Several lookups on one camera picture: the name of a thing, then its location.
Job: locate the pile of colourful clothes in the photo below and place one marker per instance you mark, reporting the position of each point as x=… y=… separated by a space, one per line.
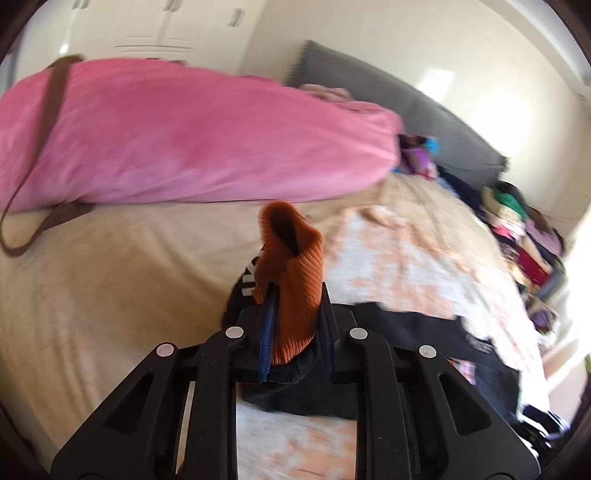
x=521 y=230

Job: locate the grey upholstered headboard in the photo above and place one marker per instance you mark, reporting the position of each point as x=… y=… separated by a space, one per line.
x=415 y=115

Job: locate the pink duvet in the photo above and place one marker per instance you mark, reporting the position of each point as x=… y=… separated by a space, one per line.
x=184 y=138

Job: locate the black t-shirt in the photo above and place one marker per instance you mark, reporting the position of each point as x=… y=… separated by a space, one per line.
x=461 y=339

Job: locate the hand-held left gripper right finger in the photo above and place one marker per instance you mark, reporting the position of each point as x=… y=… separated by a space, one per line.
x=327 y=332

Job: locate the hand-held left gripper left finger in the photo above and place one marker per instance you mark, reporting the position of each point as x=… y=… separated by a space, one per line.
x=268 y=325

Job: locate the light pink fluffy cloth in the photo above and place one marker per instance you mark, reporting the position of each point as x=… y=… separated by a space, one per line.
x=330 y=92

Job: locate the white wardrobe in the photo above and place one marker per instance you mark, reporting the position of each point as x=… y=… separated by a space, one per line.
x=175 y=27

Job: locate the orange and black knit garment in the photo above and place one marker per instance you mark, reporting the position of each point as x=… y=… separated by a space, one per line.
x=291 y=286

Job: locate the peach and white patterned blanket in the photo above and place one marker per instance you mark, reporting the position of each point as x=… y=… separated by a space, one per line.
x=406 y=267

